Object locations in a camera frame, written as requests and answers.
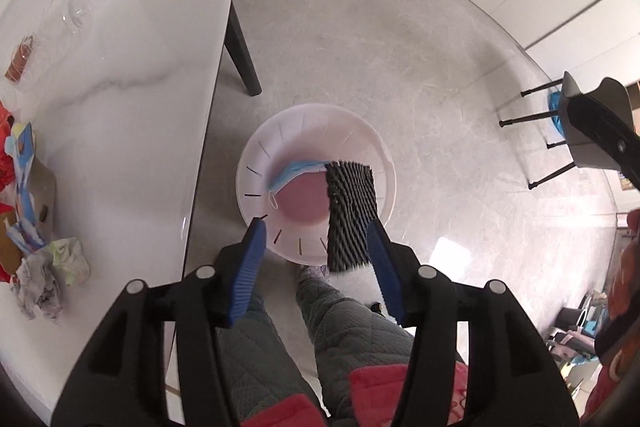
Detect black table leg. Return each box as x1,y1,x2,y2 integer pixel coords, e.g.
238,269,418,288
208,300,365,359
224,4,262,96

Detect grey quilted trousers legs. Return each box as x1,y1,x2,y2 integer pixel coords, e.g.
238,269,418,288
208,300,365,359
214,263,467,427

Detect blue white snack bag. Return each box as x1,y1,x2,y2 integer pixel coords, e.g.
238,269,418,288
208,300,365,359
4,124,55,255

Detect grey chair black legs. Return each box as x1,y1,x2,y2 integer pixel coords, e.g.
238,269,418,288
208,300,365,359
499,72,639,190

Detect green white wrapper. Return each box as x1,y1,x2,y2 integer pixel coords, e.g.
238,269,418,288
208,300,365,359
47,237,91,287

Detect white trash bin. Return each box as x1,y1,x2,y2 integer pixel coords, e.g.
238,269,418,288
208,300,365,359
235,103,397,265

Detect white paper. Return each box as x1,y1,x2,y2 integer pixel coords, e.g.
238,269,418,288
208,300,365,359
10,253,63,322

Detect clear plastic bottle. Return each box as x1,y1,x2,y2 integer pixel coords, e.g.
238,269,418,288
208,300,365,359
4,0,93,92

